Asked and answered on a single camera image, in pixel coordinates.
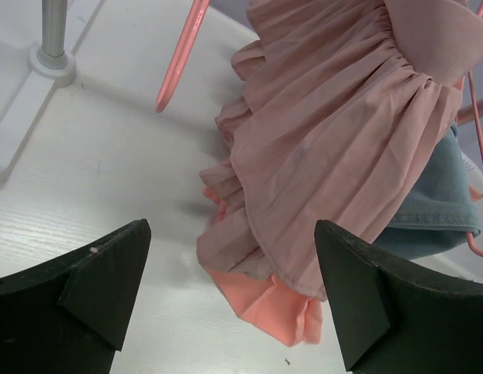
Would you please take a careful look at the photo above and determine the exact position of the salmon orange skirt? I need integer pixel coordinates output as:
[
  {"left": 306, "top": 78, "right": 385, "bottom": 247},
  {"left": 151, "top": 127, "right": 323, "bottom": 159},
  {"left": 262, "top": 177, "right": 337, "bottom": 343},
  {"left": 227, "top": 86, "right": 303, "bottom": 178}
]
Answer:
[{"left": 197, "top": 187, "right": 323, "bottom": 347}]

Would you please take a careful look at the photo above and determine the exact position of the dusty pink pleated skirt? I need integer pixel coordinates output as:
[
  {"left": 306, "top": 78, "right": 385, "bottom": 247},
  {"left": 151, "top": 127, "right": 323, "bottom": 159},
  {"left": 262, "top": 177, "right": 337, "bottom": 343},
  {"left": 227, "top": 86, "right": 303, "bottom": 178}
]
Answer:
[{"left": 197, "top": 1, "right": 483, "bottom": 299}]

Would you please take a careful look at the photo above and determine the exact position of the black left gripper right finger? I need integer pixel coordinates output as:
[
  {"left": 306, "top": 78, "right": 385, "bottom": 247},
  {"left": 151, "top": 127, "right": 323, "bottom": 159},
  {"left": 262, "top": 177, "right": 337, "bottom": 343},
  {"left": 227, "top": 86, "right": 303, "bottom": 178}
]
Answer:
[{"left": 315, "top": 221, "right": 483, "bottom": 374}]

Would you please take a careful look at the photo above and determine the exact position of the pink wire hanger far left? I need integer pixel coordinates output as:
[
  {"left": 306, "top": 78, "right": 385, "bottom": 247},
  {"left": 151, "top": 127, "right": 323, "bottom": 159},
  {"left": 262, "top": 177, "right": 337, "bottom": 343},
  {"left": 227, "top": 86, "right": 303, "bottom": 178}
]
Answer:
[{"left": 155, "top": 0, "right": 210, "bottom": 113}]

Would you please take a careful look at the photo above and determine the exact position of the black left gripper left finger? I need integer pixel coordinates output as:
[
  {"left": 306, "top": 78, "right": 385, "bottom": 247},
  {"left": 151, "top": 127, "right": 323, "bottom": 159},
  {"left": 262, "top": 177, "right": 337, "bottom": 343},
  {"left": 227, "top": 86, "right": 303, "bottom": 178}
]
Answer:
[{"left": 0, "top": 219, "right": 151, "bottom": 374}]

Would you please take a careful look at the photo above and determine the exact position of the blue denim garment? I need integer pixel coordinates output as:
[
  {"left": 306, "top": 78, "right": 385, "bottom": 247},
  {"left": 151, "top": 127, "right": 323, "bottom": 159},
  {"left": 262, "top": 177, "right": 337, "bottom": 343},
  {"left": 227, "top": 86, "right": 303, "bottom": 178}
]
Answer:
[{"left": 373, "top": 125, "right": 481, "bottom": 259}]

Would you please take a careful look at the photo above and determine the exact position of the white clothes rack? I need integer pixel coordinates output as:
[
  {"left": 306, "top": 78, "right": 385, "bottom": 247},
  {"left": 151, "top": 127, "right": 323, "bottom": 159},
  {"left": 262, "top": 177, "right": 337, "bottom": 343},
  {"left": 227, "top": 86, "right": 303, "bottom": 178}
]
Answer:
[{"left": 0, "top": 1, "right": 104, "bottom": 183}]

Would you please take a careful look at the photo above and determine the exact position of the pink wire hanger of pink skirt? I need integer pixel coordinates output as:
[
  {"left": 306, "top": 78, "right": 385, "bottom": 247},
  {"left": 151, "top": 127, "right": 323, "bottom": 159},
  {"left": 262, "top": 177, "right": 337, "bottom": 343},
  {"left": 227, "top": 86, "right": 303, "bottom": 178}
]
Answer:
[{"left": 457, "top": 1, "right": 483, "bottom": 258}]

